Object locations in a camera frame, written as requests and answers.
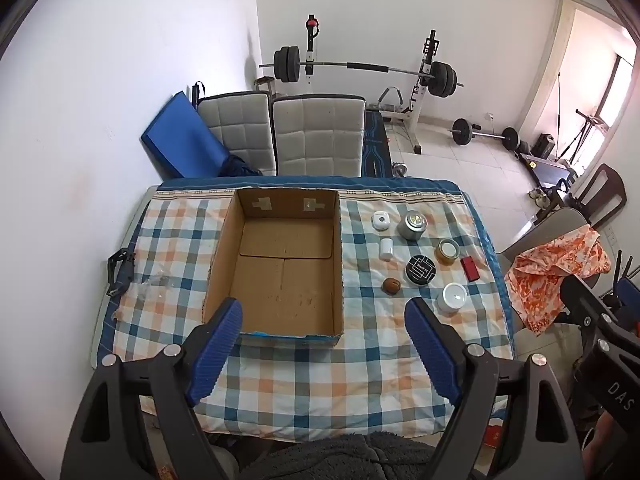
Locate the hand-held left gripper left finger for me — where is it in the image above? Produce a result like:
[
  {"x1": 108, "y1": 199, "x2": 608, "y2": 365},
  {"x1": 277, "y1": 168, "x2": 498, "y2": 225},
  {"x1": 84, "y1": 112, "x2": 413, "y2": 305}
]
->
[{"x1": 62, "y1": 297, "x2": 244, "y2": 480}]

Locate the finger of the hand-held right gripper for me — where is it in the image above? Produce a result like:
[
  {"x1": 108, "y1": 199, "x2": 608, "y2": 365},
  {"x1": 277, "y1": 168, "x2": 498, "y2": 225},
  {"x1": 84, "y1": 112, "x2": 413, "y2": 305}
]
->
[{"x1": 560, "y1": 276, "x2": 640, "y2": 358}]

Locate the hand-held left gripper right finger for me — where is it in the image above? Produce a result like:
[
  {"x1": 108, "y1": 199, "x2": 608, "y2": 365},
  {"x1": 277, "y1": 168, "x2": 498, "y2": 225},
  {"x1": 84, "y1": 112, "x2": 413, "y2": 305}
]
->
[{"x1": 404, "y1": 297, "x2": 586, "y2": 480}]

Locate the white round jar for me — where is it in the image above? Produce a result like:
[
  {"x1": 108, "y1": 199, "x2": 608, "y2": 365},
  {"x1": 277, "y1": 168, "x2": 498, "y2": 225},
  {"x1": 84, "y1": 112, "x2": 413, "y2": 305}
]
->
[{"x1": 436, "y1": 283, "x2": 467, "y2": 316}]

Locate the black round tin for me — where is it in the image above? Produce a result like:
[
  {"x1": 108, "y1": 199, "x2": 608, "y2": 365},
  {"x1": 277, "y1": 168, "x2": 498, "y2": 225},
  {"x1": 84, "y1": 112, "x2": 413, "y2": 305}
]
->
[{"x1": 404, "y1": 255, "x2": 437, "y2": 287}]

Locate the brown cardboard box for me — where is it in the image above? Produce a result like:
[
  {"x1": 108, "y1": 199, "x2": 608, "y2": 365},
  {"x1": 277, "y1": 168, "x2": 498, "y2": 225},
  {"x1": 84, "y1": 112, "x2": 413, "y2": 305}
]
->
[{"x1": 201, "y1": 187, "x2": 346, "y2": 347}]

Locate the silver round tin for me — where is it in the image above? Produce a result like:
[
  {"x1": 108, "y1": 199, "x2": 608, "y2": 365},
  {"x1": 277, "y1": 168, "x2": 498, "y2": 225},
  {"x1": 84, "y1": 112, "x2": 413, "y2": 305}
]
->
[{"x1": 397, "y1": 210, "x2": 427, "y2": 242}]

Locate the orange patterned cloth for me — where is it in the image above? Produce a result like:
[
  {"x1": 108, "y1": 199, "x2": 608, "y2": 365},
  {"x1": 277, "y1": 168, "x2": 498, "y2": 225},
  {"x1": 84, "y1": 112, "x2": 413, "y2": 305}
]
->
[{"x1": 505, "y1": 225, "x2": 613, "y2": 337}]

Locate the grey chair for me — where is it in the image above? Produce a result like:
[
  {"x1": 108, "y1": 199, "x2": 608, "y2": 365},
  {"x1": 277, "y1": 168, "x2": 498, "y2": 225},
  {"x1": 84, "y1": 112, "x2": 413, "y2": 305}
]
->
[{"x1": 495, "y1": 207, "x2": 592, "y2": 273}]

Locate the checked tablecloth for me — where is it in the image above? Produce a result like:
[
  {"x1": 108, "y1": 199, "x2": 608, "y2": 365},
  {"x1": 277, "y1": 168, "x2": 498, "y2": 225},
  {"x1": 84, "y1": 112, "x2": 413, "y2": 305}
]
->
[{"x1": 97, "y1": 176, "x2": 516, "y2": 443}]

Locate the clear crumpled plastic tape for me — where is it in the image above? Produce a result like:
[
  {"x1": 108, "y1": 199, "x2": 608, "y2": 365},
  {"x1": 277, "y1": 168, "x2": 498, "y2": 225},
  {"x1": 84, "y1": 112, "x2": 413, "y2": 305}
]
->
[{"x1": 127, "y1": 274, "x2": 173, "y2": 303}]

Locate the glass jar with gold lid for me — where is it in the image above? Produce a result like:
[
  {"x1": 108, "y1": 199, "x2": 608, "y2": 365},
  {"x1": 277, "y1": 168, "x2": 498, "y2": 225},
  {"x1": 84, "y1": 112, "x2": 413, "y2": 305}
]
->
[{"x1": 435, "y1": 239, "x2": 461, "y2": 265}]

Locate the dark wooden chair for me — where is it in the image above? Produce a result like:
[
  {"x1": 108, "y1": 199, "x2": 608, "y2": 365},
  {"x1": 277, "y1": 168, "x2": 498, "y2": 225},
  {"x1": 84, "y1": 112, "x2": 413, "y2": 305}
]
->
[{"x1": 569, "y1": 162, "x2": 628, "y2": 231}]

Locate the black plastic clip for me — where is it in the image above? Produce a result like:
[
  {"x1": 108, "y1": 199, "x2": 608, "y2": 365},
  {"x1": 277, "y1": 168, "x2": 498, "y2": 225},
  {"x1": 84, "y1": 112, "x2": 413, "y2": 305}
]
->
[{"x1": 106, "y1": 247, "x2": 136, "y2": 298}]

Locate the black treadmill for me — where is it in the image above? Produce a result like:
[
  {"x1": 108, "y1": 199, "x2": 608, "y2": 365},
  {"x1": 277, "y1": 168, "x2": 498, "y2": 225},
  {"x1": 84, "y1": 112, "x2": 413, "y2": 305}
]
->
[{"x1": 519, "y1": 151, "x2": 579, "y2": 187}]

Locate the grey fleece clothing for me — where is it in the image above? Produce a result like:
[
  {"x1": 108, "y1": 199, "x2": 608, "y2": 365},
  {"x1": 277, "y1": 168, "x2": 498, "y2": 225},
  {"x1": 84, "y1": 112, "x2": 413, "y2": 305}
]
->
[{"x1": 240, "y1": 430, "x2": 442, "y2": 480}]

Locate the black speaker box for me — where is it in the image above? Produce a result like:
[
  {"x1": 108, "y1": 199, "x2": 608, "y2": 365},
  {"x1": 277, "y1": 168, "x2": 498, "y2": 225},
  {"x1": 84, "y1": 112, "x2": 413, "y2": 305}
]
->
[{"x1": 532, "y1": 133, "x2": 556, "y2": 159}]

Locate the short barbell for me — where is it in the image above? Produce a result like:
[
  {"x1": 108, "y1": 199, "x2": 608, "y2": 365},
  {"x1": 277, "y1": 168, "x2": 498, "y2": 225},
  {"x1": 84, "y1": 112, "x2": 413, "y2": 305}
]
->
[{"x1": 448, "y1": 118, "x2": 521, "y2": 151}]

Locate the blue folded mat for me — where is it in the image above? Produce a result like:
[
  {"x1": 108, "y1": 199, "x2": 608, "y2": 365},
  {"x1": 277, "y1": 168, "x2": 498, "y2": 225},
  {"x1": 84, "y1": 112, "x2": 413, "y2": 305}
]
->
[{"x1": 140, "y1": 91, "x2": 228, "y2": 180}]

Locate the white padded chair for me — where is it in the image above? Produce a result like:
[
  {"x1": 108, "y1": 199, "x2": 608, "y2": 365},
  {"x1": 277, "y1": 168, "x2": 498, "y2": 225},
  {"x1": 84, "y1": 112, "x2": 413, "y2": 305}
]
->
[
  {"x1": 197, "y1": 91, "x2": 277, "y2": 177},
  {"x1": 271, "y1": 95, "x2": 367, "y2": 179}
]

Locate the white weight bench rack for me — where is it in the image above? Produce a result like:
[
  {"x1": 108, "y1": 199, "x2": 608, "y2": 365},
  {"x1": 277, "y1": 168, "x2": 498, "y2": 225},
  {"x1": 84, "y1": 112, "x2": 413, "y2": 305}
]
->
[{"x1": 302, "y1": 12, "x2": 442, "y2": 156}]

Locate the long barbell with black plates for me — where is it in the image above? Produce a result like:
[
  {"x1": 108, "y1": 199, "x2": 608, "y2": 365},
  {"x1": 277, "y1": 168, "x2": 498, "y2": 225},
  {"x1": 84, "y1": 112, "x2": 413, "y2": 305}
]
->
[{"x1": 259, "y1": 46, "x2": 464, "y2": 99}]

